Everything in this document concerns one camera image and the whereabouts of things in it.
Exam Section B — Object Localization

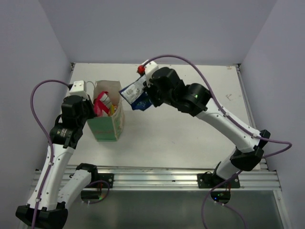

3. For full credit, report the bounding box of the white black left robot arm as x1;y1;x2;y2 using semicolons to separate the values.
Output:
16;95;99;229

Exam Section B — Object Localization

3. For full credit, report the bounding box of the green white paper bag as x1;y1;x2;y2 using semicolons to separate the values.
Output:
87;80;125;142

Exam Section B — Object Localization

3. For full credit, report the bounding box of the aluminium rail frame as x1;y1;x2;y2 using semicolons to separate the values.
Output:
22;62;293;229

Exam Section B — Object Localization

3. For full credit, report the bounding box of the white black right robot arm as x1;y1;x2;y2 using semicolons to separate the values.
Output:
144;67;270;187

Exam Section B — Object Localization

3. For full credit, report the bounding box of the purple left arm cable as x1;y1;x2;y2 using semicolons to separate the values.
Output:
30;80;71;229

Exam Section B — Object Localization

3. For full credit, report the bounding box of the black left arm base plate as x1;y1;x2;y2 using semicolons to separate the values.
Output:
95;173;114;189

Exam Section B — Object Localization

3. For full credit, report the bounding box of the pink chip bag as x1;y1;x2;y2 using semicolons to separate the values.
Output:
93;91;112;117

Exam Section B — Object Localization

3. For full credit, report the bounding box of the orange Fox's fruits candy bag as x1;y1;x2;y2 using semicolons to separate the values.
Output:
108;104;118;116

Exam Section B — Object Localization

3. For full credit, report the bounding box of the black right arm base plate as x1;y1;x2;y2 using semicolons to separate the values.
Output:
197;172;241;189

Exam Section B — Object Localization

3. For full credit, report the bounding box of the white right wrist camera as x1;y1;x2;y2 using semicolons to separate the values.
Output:
137;60;159;87

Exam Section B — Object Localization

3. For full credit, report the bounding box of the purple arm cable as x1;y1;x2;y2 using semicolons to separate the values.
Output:
30;80;71;229
142;54;293;229

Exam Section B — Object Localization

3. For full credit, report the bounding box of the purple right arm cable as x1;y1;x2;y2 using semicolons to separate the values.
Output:
142;54;293;229

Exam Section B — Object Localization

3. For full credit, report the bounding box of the blue snack bag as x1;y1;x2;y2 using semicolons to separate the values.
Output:
119;76;152;111

